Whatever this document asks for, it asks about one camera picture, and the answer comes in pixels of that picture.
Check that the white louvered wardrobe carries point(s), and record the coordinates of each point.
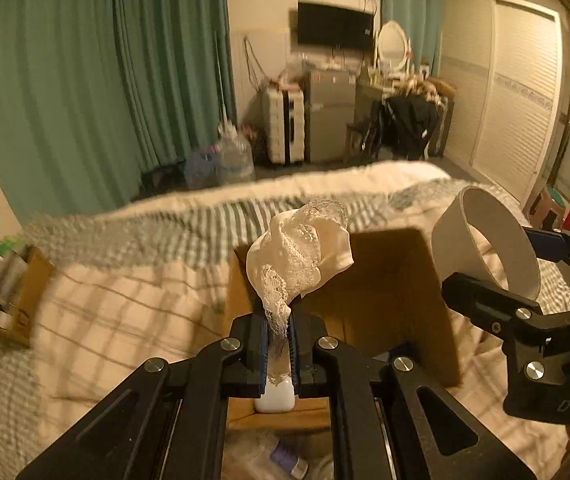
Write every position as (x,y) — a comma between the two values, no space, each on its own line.
(505,60)

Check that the large water bottle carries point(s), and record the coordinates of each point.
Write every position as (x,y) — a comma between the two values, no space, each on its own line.
(234,156)

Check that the grey mini fridge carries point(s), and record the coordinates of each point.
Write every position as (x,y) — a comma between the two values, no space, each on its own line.
(330,105)

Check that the green curtain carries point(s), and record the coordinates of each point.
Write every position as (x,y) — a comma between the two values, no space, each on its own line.
(95,95)
(422,22)

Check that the white suitcase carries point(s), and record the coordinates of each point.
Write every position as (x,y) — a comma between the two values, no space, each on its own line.
(283,113)

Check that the white oval vanity mirror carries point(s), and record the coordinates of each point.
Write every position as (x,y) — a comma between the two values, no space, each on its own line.
(392,50)

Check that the white lace cloth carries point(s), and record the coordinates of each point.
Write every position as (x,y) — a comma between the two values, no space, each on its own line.
(301,251)

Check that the black jacket on chair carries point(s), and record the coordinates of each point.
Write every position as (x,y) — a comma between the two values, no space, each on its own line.
(404,124)

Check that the plaid beige blanket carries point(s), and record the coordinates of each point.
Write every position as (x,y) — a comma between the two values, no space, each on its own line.
(379,177)

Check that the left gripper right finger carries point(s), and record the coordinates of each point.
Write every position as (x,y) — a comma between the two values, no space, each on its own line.
(390,420)

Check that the black wall television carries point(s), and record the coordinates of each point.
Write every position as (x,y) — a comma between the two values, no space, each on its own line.
(335,27)

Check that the green curtain left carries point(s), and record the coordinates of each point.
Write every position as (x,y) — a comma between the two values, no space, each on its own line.
(95,95)

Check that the green curtain right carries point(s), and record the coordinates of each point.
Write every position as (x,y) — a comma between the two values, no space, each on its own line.
(422,22)

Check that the clear plastic jar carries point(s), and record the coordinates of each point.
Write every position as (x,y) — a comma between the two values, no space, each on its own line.
(266,454)

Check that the wide tape roll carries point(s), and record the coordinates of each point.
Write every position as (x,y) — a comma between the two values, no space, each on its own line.
(454,247)

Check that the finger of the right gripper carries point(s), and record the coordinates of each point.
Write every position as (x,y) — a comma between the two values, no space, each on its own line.
(560,247)
(495,309)

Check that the green checked bed sheet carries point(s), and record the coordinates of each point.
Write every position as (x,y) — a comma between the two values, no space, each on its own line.
(155,284)

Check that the small SF cardboard box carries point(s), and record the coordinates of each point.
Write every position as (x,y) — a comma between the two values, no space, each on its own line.
(24,276)

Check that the white small bottle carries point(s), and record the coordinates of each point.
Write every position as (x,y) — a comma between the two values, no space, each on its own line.
(278,397)

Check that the large open cardboard box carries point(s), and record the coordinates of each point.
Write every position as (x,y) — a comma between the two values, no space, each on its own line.
(390,296)

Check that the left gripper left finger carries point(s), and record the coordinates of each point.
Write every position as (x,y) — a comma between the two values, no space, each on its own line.
(165,420)

